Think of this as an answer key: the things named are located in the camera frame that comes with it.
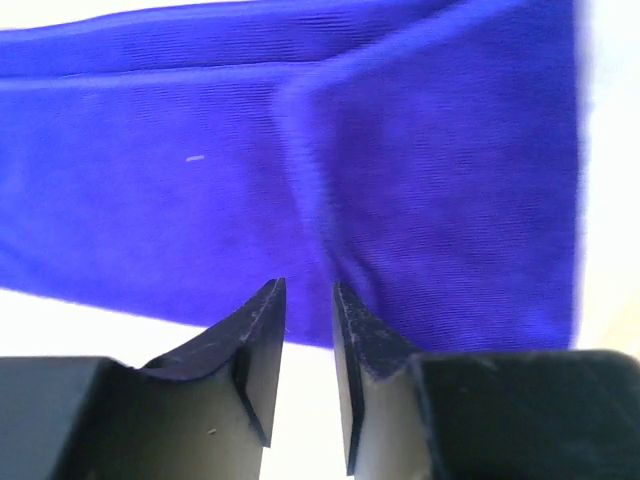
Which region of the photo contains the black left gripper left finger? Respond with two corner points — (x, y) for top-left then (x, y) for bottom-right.
(1, 279), (286, 479)

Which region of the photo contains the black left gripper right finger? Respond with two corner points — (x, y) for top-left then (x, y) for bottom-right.
(332, 282), (639, 479)

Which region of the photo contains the purple towel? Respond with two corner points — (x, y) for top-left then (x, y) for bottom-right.
(1, 1), (579, 351)

